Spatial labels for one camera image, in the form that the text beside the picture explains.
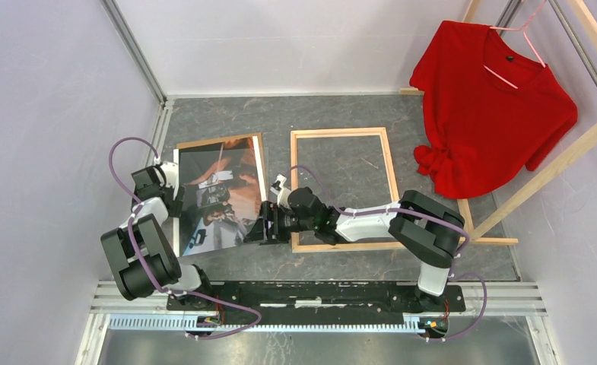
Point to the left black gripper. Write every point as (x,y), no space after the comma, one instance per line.
(178,203)

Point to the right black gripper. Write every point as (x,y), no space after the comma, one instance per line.
(268,211)

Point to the white wooden picture frame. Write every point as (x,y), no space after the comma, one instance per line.
(390,175)

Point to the colour photo print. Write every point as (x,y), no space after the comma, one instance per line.
(222,201)

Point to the brown cardboard backing board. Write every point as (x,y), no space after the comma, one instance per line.
(232,162)

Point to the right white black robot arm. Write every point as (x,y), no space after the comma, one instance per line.
(426,228)

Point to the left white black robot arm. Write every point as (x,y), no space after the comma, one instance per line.
(141,259)

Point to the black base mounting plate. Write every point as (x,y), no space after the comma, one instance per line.
(321,302)

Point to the red t-shirt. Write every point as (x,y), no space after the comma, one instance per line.
(489,111)

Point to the wooden clothes rack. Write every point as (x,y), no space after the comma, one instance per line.
(555,166)

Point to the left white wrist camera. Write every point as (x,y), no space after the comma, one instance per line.
(167,172)

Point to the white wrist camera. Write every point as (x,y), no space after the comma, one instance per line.
(279,184)
(167,172)

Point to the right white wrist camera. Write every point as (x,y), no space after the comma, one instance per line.
(279,184)

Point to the aluminium rail frame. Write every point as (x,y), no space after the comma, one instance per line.
(502,300)

